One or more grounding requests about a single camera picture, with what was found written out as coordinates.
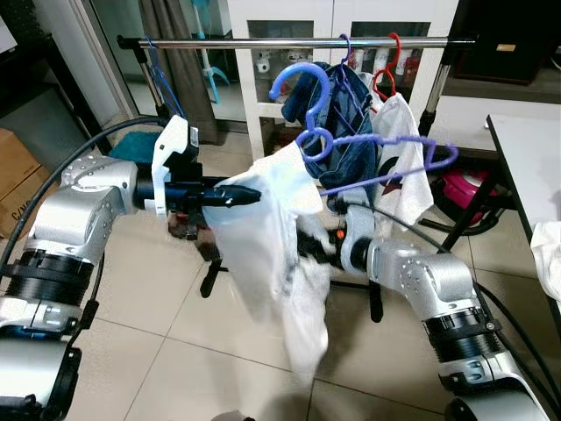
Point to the glass sliding door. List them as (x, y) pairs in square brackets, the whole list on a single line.
[(118, 17)]

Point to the teal plastic stand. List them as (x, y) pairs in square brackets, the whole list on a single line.
[(210, 74)]

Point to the grey flat panel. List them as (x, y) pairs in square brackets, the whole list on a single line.
[(39, 118)]

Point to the red plastic hanger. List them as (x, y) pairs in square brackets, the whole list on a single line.
[(396, 44)]

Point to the white glass-door cabinet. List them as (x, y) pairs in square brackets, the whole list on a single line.
[(333, 13)]

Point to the small printed cardboard box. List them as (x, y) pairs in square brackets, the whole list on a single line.
[(22, 206)]

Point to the white printed shirt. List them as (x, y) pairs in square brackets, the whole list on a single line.
[(408, 118)]

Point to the teal floor mat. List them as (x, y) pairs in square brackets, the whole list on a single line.
[(131, 147)]

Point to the blue denim garment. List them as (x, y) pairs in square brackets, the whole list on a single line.
[(351, 110)]

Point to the pink bag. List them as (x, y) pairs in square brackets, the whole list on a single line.
[(465, 189)]

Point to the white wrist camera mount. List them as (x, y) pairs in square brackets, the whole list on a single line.
[(355, 237), (171, 153)]

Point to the plain white shirt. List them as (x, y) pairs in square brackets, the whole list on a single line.
[(263, 237)]

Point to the black side table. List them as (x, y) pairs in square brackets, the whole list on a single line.
[(26, 74)]

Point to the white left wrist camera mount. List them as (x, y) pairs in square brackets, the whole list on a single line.
[(171, 153)]

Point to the purple plastic hanger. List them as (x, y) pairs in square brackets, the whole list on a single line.
[(307, 67), (345, 44)]

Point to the black television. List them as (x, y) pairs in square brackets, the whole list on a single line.
[(508, 35)]

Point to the metal clothes rack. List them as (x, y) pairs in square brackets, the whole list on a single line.
[(263, 41)]

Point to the white low sideboard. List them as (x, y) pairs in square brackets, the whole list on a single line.
[(473, 118)]

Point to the grey curtain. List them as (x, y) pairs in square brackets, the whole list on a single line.
[(188, 88)]

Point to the white board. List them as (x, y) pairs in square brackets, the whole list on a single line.
[(7, 35)]

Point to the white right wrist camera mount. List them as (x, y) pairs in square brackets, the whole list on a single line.
[(355, 237)]

